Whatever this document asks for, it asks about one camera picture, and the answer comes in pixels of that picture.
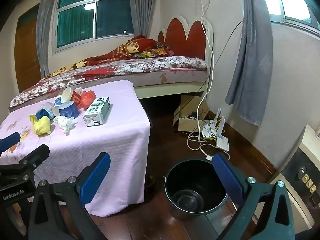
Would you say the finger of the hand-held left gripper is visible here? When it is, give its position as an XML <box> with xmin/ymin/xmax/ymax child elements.
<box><xmin>15</xmin><ymin>144</ymin><xmax>50</xmax><ymax>180</ymax></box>
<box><xmin>0</xmin><ymin>132</ymin><xmax>21</xmax><ymax>153</ymax></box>

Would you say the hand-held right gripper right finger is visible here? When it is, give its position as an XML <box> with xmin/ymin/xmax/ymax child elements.
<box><xmin>212</xmin><ymin>153</ymin><xmax>295</xmax><ymax>240</ymax></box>

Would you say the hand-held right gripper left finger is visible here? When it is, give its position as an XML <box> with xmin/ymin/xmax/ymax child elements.
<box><xmin>28</xmin><ymin>152</ymin><xmax>111</xmax><ymax>240</ymax></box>

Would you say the yellow plastic bag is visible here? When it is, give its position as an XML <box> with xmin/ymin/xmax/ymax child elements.
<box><xmin>29</xmin><ymin>114</ymin><xmax>52</xmax><ymax>136</ymax></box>

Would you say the black plastic bucket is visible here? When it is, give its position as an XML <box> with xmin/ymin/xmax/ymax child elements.
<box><xmin>164</xmin><ymin>158</ymin><xmax>232</xmax><ymax>221</ymax></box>

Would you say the white tissue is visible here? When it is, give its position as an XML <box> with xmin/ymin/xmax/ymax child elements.
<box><xmin>53</xmin><ymin>116</ymin><xmax>78</xmax><ymax>133</ymax></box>

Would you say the blue plastic bag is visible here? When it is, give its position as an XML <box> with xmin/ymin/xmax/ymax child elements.
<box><xmin>35</xmin><ymin>108</ymin><xmax>54</xmax><ymax>120</ymax></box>

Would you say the clear plastic bag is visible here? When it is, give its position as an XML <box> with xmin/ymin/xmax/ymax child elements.
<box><xmin>39</xmin><ymin>102</ymin><xmax>57</xmax><ymax>113</ymax></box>

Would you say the blue paper cup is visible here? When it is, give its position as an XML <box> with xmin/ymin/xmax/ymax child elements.
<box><xmin>58</xmin><ymin>101</ymin><xmax>80</xmax><ymax>118</ymax></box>
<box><xmin>52</xmin><ymin>96</ymin><xmax>64</xmax><ymax>117</ymax></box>

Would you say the green white milk carton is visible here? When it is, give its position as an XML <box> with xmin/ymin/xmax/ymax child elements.
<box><xmin>82</xmin><ymin>96</ymin><xmax>111</xmax><ymax>127</ymax></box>

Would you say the red packet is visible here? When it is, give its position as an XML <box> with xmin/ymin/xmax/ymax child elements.
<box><xmin>61</xmin><ymin>87</ymin><xmax>83</xmax><ymax>108</ymax></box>

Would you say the red plastic bag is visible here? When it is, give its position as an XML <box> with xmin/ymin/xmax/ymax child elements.
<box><xmin>79</xmin><ymin>90</ymin><xmax>97</xmax><ymax>109</ymax></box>

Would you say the white flat modem box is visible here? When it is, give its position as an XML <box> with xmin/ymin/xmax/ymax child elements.
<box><xmin>215</xmin><ymin>135</ymin><xmax>230</xmax><ymax>152</ymax></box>

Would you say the white router with antennas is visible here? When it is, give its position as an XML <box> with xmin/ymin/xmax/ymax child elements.
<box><xmin>202</xmin><ymin>108</ymin><xmax>225</xmax><ymax>138</ymax></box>

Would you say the open cardboard box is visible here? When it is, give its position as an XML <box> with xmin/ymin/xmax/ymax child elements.
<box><xmin>173</xmin><ymin>95</ymin><xmax>210</xmax><ymax>132</ymax></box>

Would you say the brown wooden door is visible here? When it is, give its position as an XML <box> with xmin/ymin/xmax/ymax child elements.
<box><xmin>14</xmin><ymin>4</ymin><xmax>42</xmax><ymax>85</ymax></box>

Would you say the grey curtain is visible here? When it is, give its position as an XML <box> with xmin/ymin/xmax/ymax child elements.
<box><xmin>130</xmin><ymin>0</ymin><xmax>160</xmax><ymax>42</ymax></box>
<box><xmin>225</xmin><ymin>0</ymin><xmax>274</xmax><ymax>126</ymax></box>
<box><xmin>36</xmin><ymin>0</ymin><xmax>62</xmax><ymax>78</ymax></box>

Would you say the floral mattress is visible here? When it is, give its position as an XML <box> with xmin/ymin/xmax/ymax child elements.
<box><xmin>9</xmin><ymin>56</ymin><xmax>209</xmax><ymax>113</ymax></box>

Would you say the red printed blanket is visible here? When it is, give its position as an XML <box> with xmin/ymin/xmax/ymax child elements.
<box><xmin>40</xmin><ymin>35</ymin><xmax>173</xmax><ymax>80</ymax></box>

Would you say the white bed frame red headboard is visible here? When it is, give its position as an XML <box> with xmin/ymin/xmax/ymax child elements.
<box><xmin>134</xmin><ymin>16</ymin><xmax>215</xmax><ymax>100</ymax></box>

